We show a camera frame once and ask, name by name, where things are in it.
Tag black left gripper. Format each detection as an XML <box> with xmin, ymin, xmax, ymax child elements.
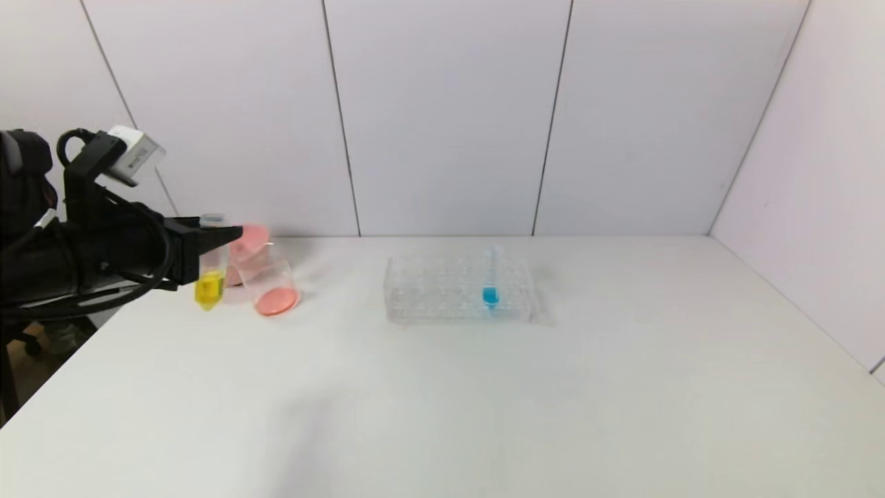
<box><xmin>73</xmin><ymin>202</ymin><xmax>243</xmax><ymax>297</ymax></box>

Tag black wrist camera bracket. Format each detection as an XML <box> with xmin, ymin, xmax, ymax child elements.
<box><xmin>59</xmin><ymin>129</ymin><xmax>127</xmax><ymax>212</ymax></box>

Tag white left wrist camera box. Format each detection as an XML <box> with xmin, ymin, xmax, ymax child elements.
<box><xmin>107</xmin><ymin>125</ymin><xmax>167</xmax><ymax>187</ymax></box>

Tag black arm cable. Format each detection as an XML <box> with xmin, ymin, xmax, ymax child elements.
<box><xmin>0</xmin><ymin>129</ymin><xmax>177</xmax><ymax>322</ymax></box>

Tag test tube with blue pigment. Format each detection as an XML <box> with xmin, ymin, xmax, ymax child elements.
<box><xmin>482</xmin><ymin>244</ymin><xmax>501</xmax><ymax>309</ymax></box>

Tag clear glass beaker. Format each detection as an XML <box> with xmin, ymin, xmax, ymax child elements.
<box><xmin>235</xmin><ymin>242</ymin><xmax>303</xmax><ymax>318</ymax></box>

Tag test tube with yellow pigment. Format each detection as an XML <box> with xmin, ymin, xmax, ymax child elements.
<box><xmin>194</xmin><ymin>214</ymin><xmax>230</xmax><ymax>312</ymax></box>

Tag pink bowl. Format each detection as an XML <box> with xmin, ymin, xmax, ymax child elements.
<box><xmin>225</xmin><ymin>224</ymin><xmax>272</xmax><ymax>287</ymax></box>

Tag dark furniture beside table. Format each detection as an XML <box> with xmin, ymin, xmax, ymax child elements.
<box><xmin>0</xmin><ymin>315</ymin><xmax>97</xmax><ymax>424</ymax></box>

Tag clear acrylic test tube rack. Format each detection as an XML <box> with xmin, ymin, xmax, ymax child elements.
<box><xmin>384</xmin><ymin>253</ymin><xmax>534</xmax><ymax>323</ymax></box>

